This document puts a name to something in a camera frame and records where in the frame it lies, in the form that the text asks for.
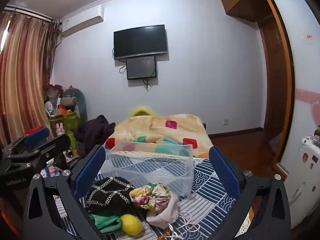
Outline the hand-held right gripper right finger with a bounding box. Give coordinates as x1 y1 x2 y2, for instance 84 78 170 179
209 146 293 240

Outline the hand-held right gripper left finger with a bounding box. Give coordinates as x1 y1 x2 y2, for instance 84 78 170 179
22 145 110 240

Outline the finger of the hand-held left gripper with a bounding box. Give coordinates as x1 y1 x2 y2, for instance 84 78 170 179
5 127 50 155
30 134 72 161

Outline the black hat with chain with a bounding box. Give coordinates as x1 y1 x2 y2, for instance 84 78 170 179
85 177 137 214

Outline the green striped sock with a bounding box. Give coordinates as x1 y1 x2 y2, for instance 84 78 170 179
90 214 123 234

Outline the clear plastic storage box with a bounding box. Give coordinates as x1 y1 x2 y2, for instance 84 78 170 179
99 141 194 197

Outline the yellow ball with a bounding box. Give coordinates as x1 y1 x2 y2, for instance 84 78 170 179
121 214 143 235

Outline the floral drawstring pouch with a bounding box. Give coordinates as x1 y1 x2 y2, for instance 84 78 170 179
130 182 180 229

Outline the green tube bottle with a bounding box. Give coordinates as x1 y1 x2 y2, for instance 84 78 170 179
69 131 78 150

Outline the green storage box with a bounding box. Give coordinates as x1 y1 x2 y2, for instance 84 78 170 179
49 112 82 135

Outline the blue white patterned bed sheet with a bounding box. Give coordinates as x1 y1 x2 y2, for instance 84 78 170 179
50 152 250 240

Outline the dark clothing pile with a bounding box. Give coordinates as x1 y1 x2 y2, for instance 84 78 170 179
74 115 117 155

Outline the grey plush toy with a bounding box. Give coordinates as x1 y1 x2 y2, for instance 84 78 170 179
61 86 88 123

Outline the striped brown curtain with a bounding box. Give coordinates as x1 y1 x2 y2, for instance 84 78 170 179
0 12 62 145

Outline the beige blanket with coloured squares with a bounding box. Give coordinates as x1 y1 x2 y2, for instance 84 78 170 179
105 114 213 159

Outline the white case with stickers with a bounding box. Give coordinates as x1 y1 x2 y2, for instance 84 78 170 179
297 135 320 180

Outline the brown wooden door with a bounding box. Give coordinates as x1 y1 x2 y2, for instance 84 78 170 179
257 17 288 155

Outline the white sliding wardrobe door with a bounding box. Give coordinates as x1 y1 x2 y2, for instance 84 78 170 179
266 0 320 228

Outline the white air conditioner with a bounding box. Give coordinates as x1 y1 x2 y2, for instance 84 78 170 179
60 5 104 33

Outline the red label sticker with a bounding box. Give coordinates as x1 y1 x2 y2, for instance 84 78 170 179
301 32 315 45

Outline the wooden overhead cabinet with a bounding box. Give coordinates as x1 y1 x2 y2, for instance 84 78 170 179
216 0 269 23

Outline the yellow ring cushion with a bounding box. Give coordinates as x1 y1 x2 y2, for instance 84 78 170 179
131 107 154 117

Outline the small wall monitor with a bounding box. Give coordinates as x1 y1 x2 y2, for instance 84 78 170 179
126 56 157 80

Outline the large wall television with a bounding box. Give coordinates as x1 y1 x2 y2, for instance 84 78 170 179
114 24 167 60

